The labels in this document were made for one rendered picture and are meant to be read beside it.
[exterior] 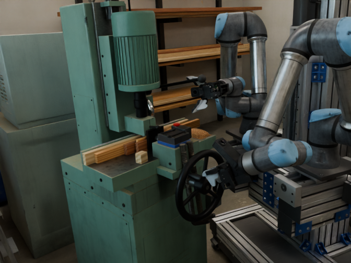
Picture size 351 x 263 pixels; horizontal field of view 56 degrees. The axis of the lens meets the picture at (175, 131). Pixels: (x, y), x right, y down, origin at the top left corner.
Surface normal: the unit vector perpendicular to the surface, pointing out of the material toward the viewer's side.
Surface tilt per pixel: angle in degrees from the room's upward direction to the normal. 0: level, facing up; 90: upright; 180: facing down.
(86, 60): 90
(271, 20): 90
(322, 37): 86
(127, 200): 90
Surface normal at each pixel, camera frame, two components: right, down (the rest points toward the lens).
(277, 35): -0.79, 0.22
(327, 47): -0.69, 0.61
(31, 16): 0.61, 0.21
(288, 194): -0.92, 0.16
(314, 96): 0.39, 0.26
